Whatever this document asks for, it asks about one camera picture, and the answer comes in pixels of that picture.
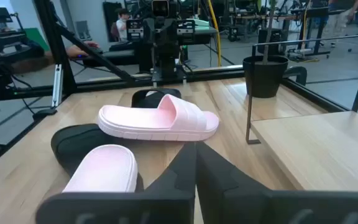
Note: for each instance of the black rubber slide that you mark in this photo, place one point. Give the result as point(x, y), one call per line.
point(148, 98)
point(70, 143)

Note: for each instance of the green plant in black pot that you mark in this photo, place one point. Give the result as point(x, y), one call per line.
point(264, 77)

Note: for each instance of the person's hand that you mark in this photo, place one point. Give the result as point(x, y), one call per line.
point(76, 51)

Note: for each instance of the black workbench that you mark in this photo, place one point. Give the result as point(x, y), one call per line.
point(315, 12)

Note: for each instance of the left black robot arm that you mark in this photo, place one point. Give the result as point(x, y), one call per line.
point(166, 59)

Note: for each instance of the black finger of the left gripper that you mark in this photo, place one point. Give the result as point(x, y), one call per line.
point(155, 31)
point(167, 31)

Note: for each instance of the green board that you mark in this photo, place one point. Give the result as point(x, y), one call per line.
point(37, 39)

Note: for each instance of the dark desk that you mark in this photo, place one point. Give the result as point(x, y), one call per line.
point(207, 30)

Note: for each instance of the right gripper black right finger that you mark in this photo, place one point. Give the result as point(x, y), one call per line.
point(244, 199)

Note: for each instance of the person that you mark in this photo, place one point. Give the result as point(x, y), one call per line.
point(122, 25)
point(337, 18)

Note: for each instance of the pink rubber slide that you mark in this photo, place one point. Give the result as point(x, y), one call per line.
point(166, 121)
point(104, 171)

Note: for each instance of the silver metal bracket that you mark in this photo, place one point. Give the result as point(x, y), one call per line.
point(57, 84)

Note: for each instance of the black aluminium table frame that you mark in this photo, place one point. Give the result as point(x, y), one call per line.
point(104, 84)

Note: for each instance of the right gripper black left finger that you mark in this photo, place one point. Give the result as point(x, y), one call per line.
point(154, 202)

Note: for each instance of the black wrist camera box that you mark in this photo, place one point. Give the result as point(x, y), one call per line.
point(160, 7)

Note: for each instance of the wooden shelf with black frame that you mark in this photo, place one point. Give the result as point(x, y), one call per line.
point(315, 149)

